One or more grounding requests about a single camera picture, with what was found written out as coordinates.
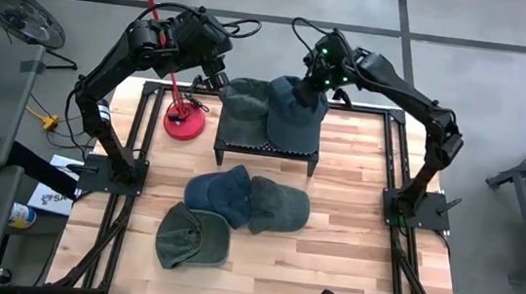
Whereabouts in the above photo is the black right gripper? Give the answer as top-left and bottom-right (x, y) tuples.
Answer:
(291, 25), (362, 113)

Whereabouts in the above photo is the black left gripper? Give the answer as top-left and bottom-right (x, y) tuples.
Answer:
(170, 4), (239, 92)

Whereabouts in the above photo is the blue denim baseball cap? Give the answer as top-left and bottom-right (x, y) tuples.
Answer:
(261, 72), (333, 158)
(180, 159), (257, 232)

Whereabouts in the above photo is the green washed baseball cap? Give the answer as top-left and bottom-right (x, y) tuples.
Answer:
(245, 174), (316, 241)
(151, 199), (235, 276)
(213, 74), (276, 151)

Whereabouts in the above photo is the black table clamp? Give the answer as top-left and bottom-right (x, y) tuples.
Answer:
(189, 73), (212, 94)
(331, 87), (357, 109)

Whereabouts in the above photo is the red desk lamp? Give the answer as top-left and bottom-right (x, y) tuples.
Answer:
(94, 0), (221, 145)

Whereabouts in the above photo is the black perforated metal rack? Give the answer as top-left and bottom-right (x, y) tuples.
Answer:
(211, 84), (327, 178)

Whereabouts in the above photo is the yellow power plug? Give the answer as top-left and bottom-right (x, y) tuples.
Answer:
(24, 105), (62, 134)

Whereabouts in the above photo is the black floor fan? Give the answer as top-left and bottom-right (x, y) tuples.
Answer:
(0, 0), (87, 73)

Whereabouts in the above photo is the white printed cardboard box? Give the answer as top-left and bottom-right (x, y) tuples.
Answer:
(25, 151), (85, 217)

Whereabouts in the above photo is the white yellow drink can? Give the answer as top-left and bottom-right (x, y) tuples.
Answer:
(7, 202), (38, 231)

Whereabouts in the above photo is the black aluminium table frame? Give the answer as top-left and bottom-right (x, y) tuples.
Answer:
(44, 70), (481, 294)

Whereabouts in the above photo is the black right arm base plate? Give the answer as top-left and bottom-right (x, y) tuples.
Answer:
(379, 186), (455, 234)

